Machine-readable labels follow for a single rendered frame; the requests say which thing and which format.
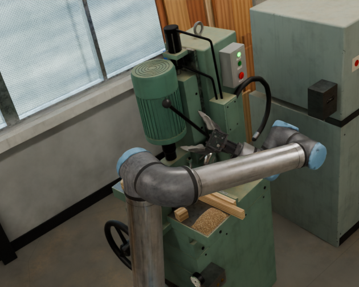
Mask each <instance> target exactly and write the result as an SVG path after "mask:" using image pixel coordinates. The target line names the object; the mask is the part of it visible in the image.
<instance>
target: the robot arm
mask: <svg viewBox="0 0 359 287"><path fill-rule="evenodd" d="M198 114H199V116H200V117H202V119H203V121H204V122H205V123H206V125H207V129H208V130H213V132H212V134H209V136H210V138H209V140H208V141H206V142H205V143H206V146H207V147H204V146H203V145H202V144H198V145H197V146H192V145H191V146H180V148H182V149H184V150H186V151H190V152H193V153H198V154H203V155H206V154H210V153H215V152H216V153H220V152H223V153H227V154H229V153H230V154H231V157H230V159H228V160H225V161H220V162H217V163H212V164H209V165H205V166H201V167H196V168H193V169H191V168H189V167H188V166H180V167H169V166H165V165H164V164H163V163H162V162H161V161H159V160H158V159H157V158H156V157H155V156H153V154H152V153H151V152H149V151H147V150H145V149H143V148H141V147H136V148H132V149H129V150H128V151H126V152H125V153H124V154H123V155H122V156H121V157H120V158H119V160H118V162H117V166H116V170H117V173H118V175H119V177H120V178H122V179H123V185H124V195H125V200H126V207H127V219H128V231H129V244H130V256H131V263H132V276H133V287H168V286H167V285H166V284H165V272H164V248H163V235H162V211H161V206H163V207H175V208H176V207H187V206H190V205H193V204H196V202H197V201H198V198H199V197H201V196H205V195H209V194H212V193H215V192H218V191H222V190H225V189H228V188H232V187H235V186H239V185H243V184H245V183H249V182H253V181H256V180H259V179H266V180H268V181H274V180H275V179H276V178H277V177H278V176H279V175H280V173H283V172H286V171H290V170H293V169H299V168H302V167H308V168H309V169H312V170H316V169H318V168H319V167H320V166H321V165H322V164H323V163H324V161H325V158H326V155H327V150H326V147H325V146H324V145H322V144H321V143H319V142H316V141H315V140H313V139H311V138H309V137H307V136H305V135H303V134H301V133H299V128H297V127H295V126H293V125H291V124H288V123H286V122H284V121H280V120H276V121H275V122H274V124H273V125H272V126H271V130H270V132H269V133H268V135H267V137H266V139H265V141H264V142H263V144H262V147H261V148H260V149H258V148H256V147H254V146H252V145H250V144H248V143H246V142H243V143H240V142H238V143H237V144H236V143H234V142H232V141H230V140H228V139H227V138H228V136H229V134H227V133H225V132H223V131H221V129H220V127H219V125H218V124H216V123H215V122H214V121H212V120H211V118H210V117H209V116H207V115H206V114H204V113H203V112H201V111H198Z"/></svg>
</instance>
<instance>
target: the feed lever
mask: <svg viewBox="0 0 359 287"><path fill-rule="evenodd" d="M162 106H163V107H164V108H170V109H171V110H172V111H174V112H175V113H176V114H178V115H179V116H180V117H181V118H183V119H184V120H185V121H186V122H188V123H189V124H190V125H191V126H193V127H194V128H195V129H197V130H198V131H199V132H200V133H202V134H203V135H204V136H205V137H207V140H206V141H208V140H209V138H210V136H209V135H208V134H207V133H206V132H204V131H203V130H202V129H201V128H200V127H198V126H197V125H196V124H195V123H193V122H192V121H191V120H189V119H188V118H187V117H186V116H185V115H183V114H182V113H181V112H180V111H178V110H177V109H176V108H175V107H174V106H172V103H171V101H170V100H169V99H164V100H163V101H162Z"/></svg>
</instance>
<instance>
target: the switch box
mask: <svg viewBox="0 0 359 287"><path fill-rule="evenodd" d="M238 52H240V56H241V58H240V59H239V60H236V59H237V58H238V57H237V53H238ZM219 58H220V64H221V73H222V82H223V86H225V87H230V88H235V87H237V86H238V85H239V84H241V83H242V82H244V81H245V80H246V79H247V67H246V55H245V48H244V44H240V43H234V42H233V43H231V44H229V45H228V46H227V47H225V48H223V49H222V50H220V51H219ZM238 61H241V62H242V64H241V66H242V68H240V69H238V67H240V66H238ZM241 72H243V73H244V77H243V80H242V81H240V82H239V80H240V78H239V74H240V73H241Z"/></svg>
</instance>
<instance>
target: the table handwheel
mask: <svg viewBox="0 0 359 287"><path fill-rule="evenodd" d="M112 226H114V227H115V229H116V231H117V233H118V234H119V236H120V238H121V240H122V242H123V243H122V244H121V245H120V249H119V248H118V246H117V245H116V243H115V241H114V239H113V237H112V234H111V227H112ZM121 230H122V231H123V232H125V233H126V234H127V235H128V236H129V231H128V226H127V225H125V224H124V223H122V222H120V221H118V220H109V221H107V222H106V224H105V226H104V232H105V237H106V239H107V241H108V243H109V245H110V247H111V248H112V250H113V251H114V253H115V254H116V256H117V257H118V258H119V259H120V260H121V261H122V263H123V264H124V265H126V266H127V267H128V268H129V269H130V270H132V263H131V261H130V260H128V259H127V258H126V256H130V249H129V250H128V251H127V252H123V251H122V247H123V246H124V245H125V244H127V243H129V240H126V239H125V237H124V235H123V234H122V232H121Z"/></svg>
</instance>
